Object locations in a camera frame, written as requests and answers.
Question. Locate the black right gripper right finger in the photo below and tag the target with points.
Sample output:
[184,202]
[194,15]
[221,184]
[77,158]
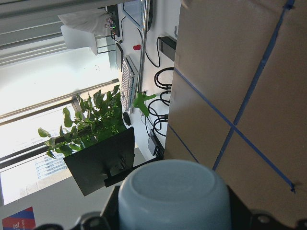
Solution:
[240,214]

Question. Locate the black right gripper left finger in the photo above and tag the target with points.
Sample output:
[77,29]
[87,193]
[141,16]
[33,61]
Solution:
[110,209]

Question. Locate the light blue plastic cup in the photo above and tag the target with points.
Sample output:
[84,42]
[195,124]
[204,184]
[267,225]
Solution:
[174,195]

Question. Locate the black monitor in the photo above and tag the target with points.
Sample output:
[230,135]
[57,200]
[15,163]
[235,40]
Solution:
[104,163]

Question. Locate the green potted plant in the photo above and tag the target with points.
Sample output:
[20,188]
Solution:
[99,118]

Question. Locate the black computer mouse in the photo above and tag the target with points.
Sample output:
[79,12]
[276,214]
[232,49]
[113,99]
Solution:
[126,118]

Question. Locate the brown paper table cover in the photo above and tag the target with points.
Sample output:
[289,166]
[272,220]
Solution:
[239,99]

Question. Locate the white keyboard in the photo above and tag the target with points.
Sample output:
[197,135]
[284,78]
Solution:
[128,84]

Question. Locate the black power adapter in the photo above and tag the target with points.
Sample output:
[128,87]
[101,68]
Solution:
[168,47]

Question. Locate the blue teach pendant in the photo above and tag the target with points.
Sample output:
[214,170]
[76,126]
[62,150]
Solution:
[134,11]

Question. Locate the green handled reacher grabber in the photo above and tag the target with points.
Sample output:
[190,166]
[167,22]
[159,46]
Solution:
[140,99]

